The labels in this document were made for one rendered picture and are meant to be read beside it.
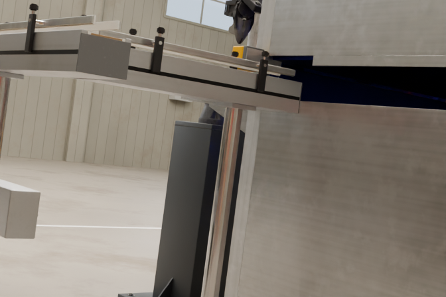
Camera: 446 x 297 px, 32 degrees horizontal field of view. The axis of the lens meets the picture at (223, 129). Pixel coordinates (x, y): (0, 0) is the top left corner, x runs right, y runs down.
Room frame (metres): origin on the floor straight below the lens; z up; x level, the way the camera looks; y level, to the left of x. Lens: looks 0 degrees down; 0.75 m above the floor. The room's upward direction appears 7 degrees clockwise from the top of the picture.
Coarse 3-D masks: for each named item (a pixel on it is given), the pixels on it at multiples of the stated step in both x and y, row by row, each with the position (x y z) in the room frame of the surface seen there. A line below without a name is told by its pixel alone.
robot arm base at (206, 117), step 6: (204, 108) 3.27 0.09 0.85; (210, 108) 3.25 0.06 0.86; (204, 114) 3.25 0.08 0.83; (210, 114) 3.24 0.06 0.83; (216, 114) 3.24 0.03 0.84; (198, 120) 3.28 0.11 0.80; (204, 120) 3.24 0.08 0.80; (210, 120) 3.23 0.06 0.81; (216, 120) 3.23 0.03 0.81; (222, 120) 3.23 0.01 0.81
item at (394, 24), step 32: (288, 0) 2.36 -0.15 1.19; (320, 0) 2.25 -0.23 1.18; (352, 0) 2.15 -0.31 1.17; (384, 0) 2.06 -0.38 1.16; (416, 0) 1.98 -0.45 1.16; (288, 32) 2.34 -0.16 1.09; (320, 32) 2.24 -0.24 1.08; (352, 32) 2.14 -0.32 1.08; (384, 32) 2.05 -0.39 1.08; (416, 32) 1.97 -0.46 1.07; (320, 64) 2.22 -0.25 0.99; (352, 64) 2.13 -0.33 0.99; (384, 64) 2.04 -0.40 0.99; (416, 64) 1.96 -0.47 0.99
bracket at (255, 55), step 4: (248, 48) 2.35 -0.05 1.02; (252, 48) 2.36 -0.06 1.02; (248, 52) 2.35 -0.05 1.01; (252, 52) 2.36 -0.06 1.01; (256, 52) 2.37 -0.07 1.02; (260, 52) 2.38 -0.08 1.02; (248, 56) 2.35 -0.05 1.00; (252, 56) 2.36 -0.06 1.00; (256, 56) 2.37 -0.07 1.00; (260, 56) 2.38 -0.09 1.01; (268, 56) 2.40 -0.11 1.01; (252, 60) 2.36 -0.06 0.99; (256, 60) 2.37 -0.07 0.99; (268, 60) 2.40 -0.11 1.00
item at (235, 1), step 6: (234, 0) 2.72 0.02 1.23; (240, 0) 2.70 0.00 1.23; (228, 6) 2.74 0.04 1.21; (234, 6) 2.72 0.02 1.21; (240, 6) 2.70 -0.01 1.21; (246, 6) 2.72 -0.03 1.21; (228, 12) 2.74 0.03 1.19; (240, 12) 2.70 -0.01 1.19; (246, 12) 2.72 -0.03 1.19; (252, 12) 2.74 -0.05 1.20; (246, 18) 2.73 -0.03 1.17
